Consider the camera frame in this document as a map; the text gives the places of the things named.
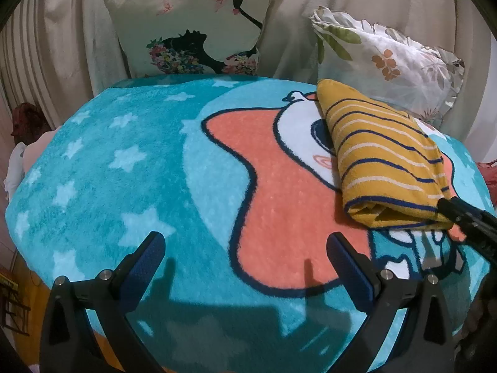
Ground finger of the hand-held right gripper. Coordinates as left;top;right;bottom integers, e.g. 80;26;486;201
438;197;497;268

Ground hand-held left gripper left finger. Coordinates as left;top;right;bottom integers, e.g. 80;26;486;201
39;231;167;373

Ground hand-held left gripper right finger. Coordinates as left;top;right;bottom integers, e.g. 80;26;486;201
326;232;455;373

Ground yellow striped knit sweater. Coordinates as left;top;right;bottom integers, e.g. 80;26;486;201
316;79;467;242

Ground red cloth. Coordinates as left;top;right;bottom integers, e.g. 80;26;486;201
476;160;497;187

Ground turquoise star printed blanket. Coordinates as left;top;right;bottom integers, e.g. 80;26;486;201
5;76;497;373

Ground wooden rack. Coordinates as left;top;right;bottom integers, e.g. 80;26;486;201
0;268;32;337

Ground white cloth bundle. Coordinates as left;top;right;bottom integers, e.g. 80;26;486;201
4;126;60;203

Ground leaf print ruffled pillow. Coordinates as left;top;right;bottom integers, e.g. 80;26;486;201
309;6;465;122

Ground dark red object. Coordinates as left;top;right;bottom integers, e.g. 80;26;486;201
11;103;52;148

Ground cream curtain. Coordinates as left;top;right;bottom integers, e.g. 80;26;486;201
0;0;497;164

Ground silhouette print cushion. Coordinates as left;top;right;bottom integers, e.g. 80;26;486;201
103;0;279;79

